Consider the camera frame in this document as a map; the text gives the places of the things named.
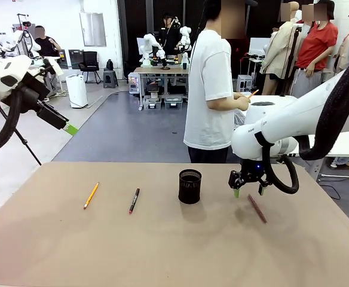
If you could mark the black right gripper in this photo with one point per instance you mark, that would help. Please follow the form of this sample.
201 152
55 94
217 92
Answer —
252 173

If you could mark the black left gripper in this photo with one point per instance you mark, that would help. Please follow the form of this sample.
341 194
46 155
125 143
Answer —
31 92

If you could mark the dark red pen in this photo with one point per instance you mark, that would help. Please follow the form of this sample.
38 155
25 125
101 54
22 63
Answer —
257 208

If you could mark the yellow pencil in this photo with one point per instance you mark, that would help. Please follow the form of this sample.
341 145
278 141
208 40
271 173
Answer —
91 195

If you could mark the red and black marker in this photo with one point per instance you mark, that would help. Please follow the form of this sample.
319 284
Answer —
134 200

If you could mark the orange pencil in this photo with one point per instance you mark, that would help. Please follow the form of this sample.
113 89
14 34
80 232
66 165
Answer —
253 93

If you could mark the person's right forearm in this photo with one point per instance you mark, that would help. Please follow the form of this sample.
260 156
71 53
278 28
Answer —
222 104

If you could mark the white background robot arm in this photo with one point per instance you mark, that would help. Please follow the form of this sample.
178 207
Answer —
150 48
185 39

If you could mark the black mesh pen holder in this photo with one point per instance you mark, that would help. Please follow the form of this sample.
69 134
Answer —
189 191

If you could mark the person's right hand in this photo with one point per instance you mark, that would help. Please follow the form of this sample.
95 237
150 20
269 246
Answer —
242 101

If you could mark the white air purifier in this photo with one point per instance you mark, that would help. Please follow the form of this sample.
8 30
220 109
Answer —
76 91

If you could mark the black tripod leg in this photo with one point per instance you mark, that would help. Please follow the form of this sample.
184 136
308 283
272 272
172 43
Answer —
19 136

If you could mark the grey plastic stool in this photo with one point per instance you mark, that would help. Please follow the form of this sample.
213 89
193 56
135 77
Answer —
110 79

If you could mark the black office chair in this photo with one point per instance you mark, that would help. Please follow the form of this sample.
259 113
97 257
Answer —
90 64

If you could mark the black bag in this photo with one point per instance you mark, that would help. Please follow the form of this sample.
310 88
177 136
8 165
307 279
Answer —
110 64

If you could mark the grey storage box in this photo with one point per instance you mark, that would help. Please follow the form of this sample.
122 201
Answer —
153 103
173 103

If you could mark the seated person in black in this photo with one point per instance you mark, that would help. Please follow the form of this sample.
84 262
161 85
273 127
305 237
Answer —
47 45

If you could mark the white work table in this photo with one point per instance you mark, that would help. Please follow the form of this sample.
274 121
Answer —
270 100

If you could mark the white robot near seated person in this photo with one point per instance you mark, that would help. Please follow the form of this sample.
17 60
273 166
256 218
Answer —
25 39

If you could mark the white computer case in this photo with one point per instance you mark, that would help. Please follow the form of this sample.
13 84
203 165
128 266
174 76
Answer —
244 83

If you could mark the background wooden table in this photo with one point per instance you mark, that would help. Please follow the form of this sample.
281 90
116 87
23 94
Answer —
162 70

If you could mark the person in white t-shirt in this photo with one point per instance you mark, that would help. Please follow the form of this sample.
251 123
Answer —
207 89

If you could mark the standing person in black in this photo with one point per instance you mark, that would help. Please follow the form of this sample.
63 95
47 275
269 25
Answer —
168 36

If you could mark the mannequin in beige jacket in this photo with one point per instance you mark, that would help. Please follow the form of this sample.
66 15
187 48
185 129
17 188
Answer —
277 51

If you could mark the person in red shirt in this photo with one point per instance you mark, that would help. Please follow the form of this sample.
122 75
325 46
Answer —
316 45

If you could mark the silver wall panel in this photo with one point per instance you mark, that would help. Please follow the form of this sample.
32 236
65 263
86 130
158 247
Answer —
93 29

